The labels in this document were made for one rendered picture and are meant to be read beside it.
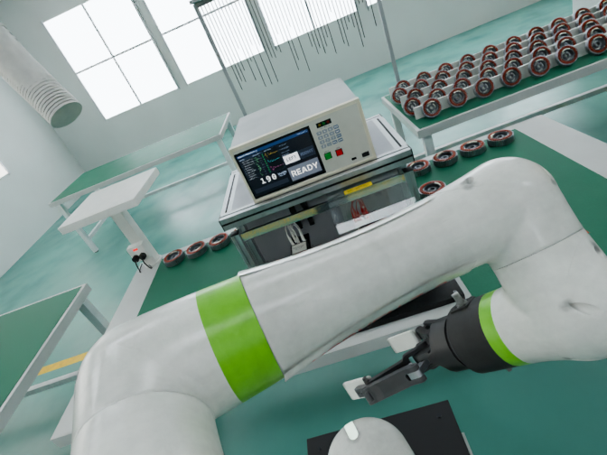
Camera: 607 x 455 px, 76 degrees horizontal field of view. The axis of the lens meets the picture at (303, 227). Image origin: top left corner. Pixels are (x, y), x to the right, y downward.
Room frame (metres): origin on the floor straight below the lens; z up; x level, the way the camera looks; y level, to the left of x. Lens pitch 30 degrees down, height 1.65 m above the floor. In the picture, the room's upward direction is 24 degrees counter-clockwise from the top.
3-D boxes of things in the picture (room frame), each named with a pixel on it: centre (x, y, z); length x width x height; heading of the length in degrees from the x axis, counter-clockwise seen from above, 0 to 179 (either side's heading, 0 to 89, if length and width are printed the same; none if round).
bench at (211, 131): (4.67, 1.35, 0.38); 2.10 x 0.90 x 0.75; 81
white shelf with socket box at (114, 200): (1.78, 0.74, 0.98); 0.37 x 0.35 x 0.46; 81
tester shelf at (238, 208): (1.38, -0.11, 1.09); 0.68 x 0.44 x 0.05; 81
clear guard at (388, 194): (1.05, -0.22, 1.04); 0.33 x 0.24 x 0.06; 171
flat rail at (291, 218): (1.16, -0.08, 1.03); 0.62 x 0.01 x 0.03; 81
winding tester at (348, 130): (1.38, -0.13, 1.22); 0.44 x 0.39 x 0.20; 81
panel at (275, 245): (1.32, -0.10, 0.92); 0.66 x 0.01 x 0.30; 81
